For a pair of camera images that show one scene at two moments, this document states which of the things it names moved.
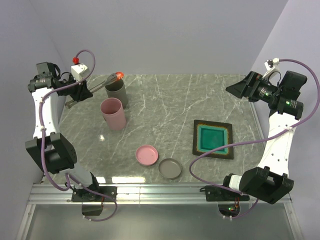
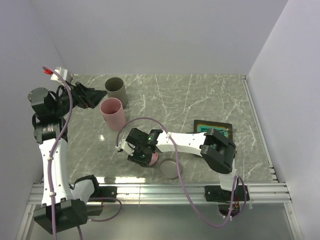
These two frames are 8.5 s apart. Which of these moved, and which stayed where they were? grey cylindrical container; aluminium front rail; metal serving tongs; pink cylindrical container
Moved: metal serving tongs
Stayed: pink cylindrical container; aluminium front rail; grey cylindrical container
